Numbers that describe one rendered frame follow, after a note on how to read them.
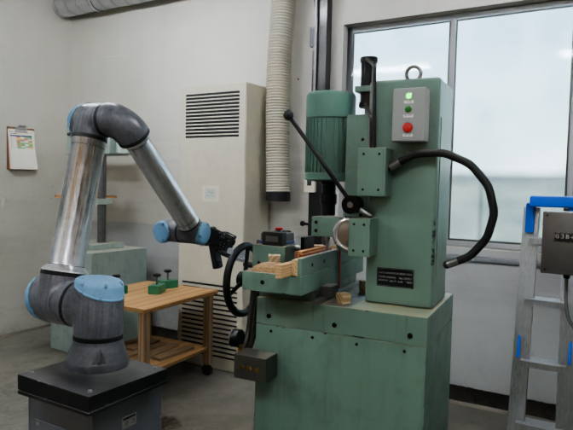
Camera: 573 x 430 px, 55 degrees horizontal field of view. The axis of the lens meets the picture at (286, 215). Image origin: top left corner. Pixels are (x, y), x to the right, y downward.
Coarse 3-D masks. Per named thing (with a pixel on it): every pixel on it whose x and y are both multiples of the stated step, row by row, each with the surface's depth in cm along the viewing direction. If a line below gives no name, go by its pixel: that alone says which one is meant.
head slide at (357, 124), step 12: (348, 120) 187; (360, 120) 185; (348, 132) 187; (360, 132) 185; (348, 144) 187; (360, 144) 185; (348, 156) 187; (348, 168) 187; (348, 180) 188; (348, 192) 188; (360, 216) 186
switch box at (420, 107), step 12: (396, 96) 169; (420, 96) 166; (396, 108) 169; (420, 108) 166; (396, 120) 169; (408, 120) 168; (420, 120) 166; (396, 132) 169; (408, 132) 168; (420, 132) 166
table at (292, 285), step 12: (348, 264) 207; (360, 264) 220; (252, 276) 177; (264, 276) 175; (288, 276) 171; (300, 276) 170; (312, 276) 177; (324, 276) 186; (336, 276) 196; (348, 276) 208; (252, 288) 177; (264, 288) 175; (276, 288) 173; (288, 288) 171; (300, 288) 170; (312, 288) 177
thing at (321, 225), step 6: (318, 216) 199; (324, 216) 200; (330, 216) 201; (312, 222) 198; (318, 222) 197; (324, 222) 196; (330, 222) 195; (336, 222) 194; (312, 228) 198; (318, 228) 197; (324, 228) 196; (330, 228) 195; (312, 234) 198; (318, 234) 197; (324, 234) 196; (330, 234) 195
